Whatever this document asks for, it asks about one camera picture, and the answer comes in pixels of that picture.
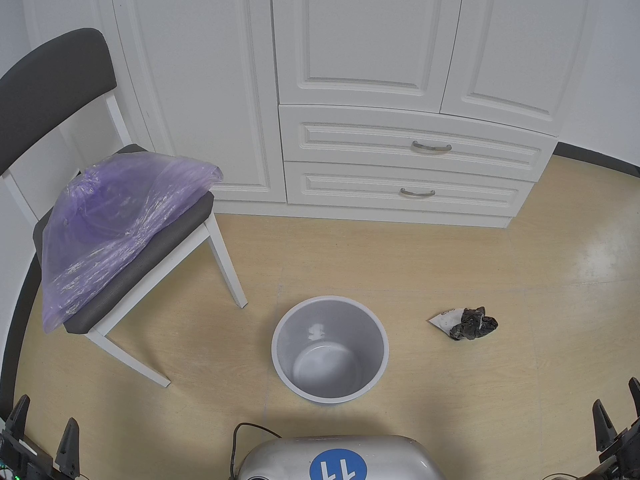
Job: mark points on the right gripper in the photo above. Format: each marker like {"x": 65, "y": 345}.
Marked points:
{"x": 625, "y": 455}

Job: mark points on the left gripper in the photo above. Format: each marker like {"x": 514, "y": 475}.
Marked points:
{"x": 25, "y": 465}

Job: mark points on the black plastic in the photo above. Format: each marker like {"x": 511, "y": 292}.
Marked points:
{"x": 472, "y": 324}

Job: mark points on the white printed wrapper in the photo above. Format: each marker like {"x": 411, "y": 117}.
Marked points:
{"x": 442, "y": 320}

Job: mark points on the purple plastic bag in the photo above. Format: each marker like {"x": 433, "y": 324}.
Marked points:
{"x": 110, "y": 218}

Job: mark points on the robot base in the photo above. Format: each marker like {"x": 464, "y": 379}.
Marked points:
{"x": 340, "y": 460}

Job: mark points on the white trash bin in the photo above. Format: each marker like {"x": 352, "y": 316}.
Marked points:
{"x": 330, "y": 368}

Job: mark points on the white chair with grey cushions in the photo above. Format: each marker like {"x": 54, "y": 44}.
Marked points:
{"x": 50, "y": 68}

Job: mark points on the white wardrobe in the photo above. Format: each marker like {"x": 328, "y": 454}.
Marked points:
{"x": 360, "y": 43}

